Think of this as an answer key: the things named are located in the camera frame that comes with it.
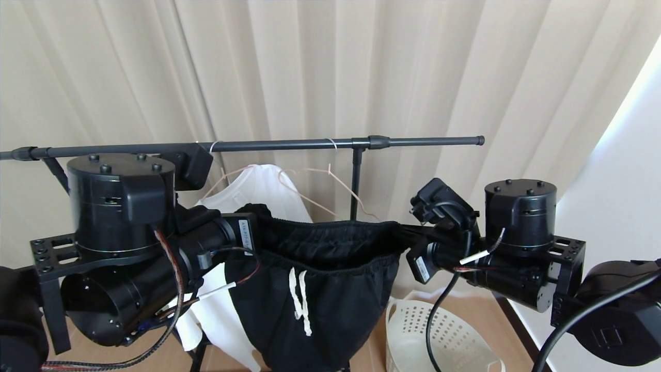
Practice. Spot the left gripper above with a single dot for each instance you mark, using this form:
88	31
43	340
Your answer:
129	299

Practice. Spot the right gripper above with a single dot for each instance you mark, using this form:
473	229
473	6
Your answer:
506	279

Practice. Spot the black garment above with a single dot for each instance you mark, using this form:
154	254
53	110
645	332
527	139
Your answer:
341	305

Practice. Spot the white printed t-shirt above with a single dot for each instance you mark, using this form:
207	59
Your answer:
263	191

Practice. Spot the pink clothes hanger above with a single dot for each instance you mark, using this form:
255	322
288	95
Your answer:
213	146
333	178

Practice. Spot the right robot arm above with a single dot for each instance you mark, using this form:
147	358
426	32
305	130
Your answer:
521	217

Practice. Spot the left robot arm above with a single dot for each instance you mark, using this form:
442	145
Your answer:
119	206

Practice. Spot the white laundry basket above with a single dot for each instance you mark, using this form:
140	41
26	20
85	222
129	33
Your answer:
449	336

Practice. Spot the black clothes rack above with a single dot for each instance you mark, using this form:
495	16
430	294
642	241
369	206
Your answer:
284	144

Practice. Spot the beige curtain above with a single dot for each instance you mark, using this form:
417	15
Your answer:
413	67

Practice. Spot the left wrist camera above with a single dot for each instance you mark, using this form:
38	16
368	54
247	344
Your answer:
193	165

